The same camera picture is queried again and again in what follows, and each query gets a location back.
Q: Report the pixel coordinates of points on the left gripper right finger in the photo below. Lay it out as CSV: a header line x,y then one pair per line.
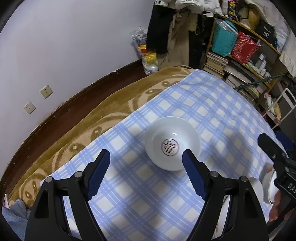
x,y
231,210

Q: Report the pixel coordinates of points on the large red patterned bowl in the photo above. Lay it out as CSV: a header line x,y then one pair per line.
x,y
269,189

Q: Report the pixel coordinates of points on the plain white bowl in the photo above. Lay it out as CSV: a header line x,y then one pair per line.
x,y
258,188

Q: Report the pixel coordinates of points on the small red patterned bowl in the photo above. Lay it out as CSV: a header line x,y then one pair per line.
x,y
167,138

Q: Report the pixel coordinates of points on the large cherry plate front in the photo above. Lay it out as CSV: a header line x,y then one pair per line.
x,y
222,218

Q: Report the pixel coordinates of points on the person's right hand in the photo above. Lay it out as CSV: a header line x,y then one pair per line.
x,y
274,213

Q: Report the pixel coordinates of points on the light blue fleece sleeve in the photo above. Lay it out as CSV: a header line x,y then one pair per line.
x,y
17,217

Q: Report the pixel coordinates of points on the white utility cart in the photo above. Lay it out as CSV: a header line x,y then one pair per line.
x,y
278,109

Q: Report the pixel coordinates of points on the blue checkered tablecloth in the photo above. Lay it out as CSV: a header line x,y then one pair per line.
x,y
146,194

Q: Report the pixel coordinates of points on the wooden bookshelf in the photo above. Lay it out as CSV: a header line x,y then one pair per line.
x,y
258,76

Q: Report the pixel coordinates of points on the stack of books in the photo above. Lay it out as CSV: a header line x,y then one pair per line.
x,y
215,64

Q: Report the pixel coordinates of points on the red gift bag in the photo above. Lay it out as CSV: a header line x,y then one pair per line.
x,y
244,48

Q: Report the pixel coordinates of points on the black box number 40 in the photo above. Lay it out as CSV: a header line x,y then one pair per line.
x,y
266,31

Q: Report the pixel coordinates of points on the teal gift bag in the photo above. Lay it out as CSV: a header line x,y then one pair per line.
x,y
224,38

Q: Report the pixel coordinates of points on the plastic bag of items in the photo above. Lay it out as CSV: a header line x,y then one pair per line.
x,y
149,58

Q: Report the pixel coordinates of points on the white puffer jacket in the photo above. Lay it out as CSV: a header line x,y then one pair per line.
x,y
197,7

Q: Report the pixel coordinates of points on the lower wall socket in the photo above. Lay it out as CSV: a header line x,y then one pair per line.
x,y
29,107

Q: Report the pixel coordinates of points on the wall socket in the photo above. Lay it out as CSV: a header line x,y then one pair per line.
x,y
46,91
29,107

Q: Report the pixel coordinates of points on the upper wall socket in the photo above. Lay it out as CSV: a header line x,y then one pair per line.
x,y
46,91

